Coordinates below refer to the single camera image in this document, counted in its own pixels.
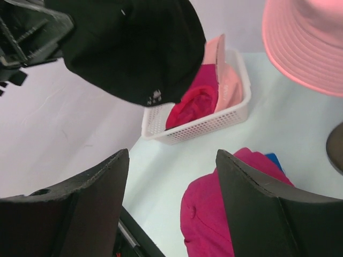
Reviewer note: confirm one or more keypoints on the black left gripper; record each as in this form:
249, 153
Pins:
30, 35

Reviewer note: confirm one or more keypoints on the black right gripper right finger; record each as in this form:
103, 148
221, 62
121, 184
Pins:
267, 217

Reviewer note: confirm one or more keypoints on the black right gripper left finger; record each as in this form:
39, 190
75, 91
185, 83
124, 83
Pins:
76, 217

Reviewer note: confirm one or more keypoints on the magenta hat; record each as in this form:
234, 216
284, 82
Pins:
203, 219

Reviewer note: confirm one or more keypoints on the blue baseball cap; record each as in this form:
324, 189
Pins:
272, 157

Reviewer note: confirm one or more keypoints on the black baseball cap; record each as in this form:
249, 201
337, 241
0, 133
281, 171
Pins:
144, 52

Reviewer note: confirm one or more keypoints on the light pink cap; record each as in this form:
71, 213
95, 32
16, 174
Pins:
230, 87

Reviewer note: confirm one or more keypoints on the light pink bucket hat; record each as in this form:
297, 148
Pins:
303, 40

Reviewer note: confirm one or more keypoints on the beige mannequin head stand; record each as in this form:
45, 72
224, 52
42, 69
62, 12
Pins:
334, 147

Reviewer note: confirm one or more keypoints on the white plastic basket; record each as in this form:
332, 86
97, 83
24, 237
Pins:
154, 119

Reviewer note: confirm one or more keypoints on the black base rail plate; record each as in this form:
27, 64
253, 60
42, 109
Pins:
132, 240

